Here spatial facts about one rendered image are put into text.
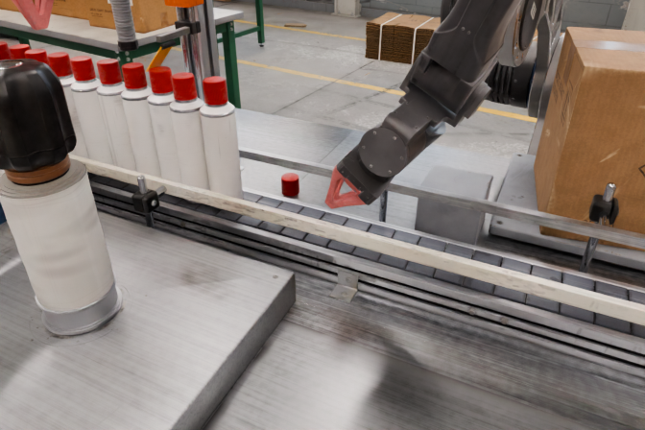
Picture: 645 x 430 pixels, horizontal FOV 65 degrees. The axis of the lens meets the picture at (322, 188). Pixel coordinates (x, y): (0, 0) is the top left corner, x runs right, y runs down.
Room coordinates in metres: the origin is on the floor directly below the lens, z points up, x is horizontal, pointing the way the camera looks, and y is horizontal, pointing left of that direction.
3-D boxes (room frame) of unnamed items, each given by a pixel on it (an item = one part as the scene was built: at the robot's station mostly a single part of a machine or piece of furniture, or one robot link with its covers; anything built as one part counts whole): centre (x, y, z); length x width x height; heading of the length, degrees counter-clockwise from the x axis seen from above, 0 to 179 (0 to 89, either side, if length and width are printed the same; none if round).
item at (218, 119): (0.70, 0.15, 0.98); 0.05 x 0.05 x 0.20
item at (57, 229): (0.45, 0.29, 1.03); 0.09 x 0.09 x 0.30
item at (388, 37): (4.76, -0.79, 0.16); 0.65 x 0.54 x 0.32; 62
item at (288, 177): (0.82, 0.06, 0.85); 0.03 x 0.03 x 0.03
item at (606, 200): (0.54, -0.36, 0.91); 0.07 x 0.03 x 0.16; 155
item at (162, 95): (0.75, 0.25, 0.98); 0.05 x 0.05 x 0.20
